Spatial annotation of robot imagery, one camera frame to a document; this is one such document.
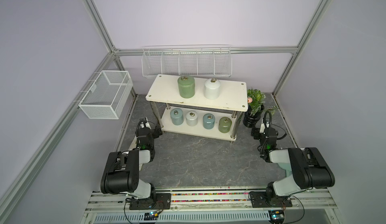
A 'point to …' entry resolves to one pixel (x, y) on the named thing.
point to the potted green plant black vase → (256, 108)
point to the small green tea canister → (224, 124)
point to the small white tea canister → (192, 118)
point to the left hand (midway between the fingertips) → (151, 125)
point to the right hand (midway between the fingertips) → (261, 125)
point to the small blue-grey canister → (177, 116)
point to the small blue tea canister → (208, 120)
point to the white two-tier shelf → (202, 106)
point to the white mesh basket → (106, 97)
